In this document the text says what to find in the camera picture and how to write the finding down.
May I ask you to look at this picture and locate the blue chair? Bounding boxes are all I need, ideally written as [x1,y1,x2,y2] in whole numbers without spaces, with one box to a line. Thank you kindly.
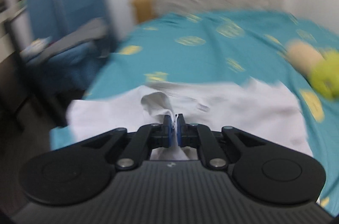
[20,0,117,95]

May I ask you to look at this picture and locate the wooden bed headboard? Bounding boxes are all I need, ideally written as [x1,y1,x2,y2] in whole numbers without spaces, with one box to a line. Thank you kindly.
[131,0,157,24]

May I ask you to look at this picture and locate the teal patterned bed sheet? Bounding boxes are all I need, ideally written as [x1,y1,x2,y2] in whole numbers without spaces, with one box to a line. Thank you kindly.
[50,11,338,215]

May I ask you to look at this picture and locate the white cloth garment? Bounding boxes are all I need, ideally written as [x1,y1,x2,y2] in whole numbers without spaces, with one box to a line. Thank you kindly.
[66,79,312,155]

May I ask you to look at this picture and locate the green yellow plush toy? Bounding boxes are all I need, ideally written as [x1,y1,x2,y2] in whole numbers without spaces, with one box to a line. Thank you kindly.
[286,39,338,100]

